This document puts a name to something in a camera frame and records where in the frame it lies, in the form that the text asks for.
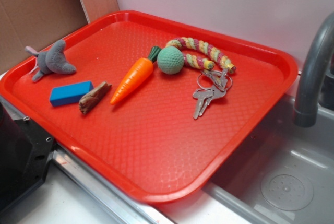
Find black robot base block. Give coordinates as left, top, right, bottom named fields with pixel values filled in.
left=1, top=103, right=55, bottom=213

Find brown wood chip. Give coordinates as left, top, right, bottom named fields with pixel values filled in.
left=78, top=81, right=112, bottom=115

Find red plastic tray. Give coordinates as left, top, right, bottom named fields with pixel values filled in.
left=1, top=11, right=298, bottom=204

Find orange plastic toy carrot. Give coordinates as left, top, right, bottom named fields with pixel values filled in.
left=110, top=46, right=162, bottom=105

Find blue rectangular block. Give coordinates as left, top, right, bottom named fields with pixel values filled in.
left=49, top=81, right=93, bottom=107

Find grey plush elephant toy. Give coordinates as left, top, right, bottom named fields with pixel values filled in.
left=25, top=39, right=77, bottom=82

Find grey toy sink basin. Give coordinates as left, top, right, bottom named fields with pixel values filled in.
left=160, top=96, right=333, bottom=223

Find grey toy faucet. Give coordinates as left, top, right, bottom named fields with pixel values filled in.
left=293, top=13, right=333, bottom=127

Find brown cardboard panel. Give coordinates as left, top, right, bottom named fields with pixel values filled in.
left=1, top=0, right=119, bottom=73

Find green ball rope toy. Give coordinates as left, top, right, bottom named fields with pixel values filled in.
left=157, top=37, right=236, bottom=75

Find silver keys on ring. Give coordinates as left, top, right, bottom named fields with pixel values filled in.
left=193, top=68, right=233, bottom=120

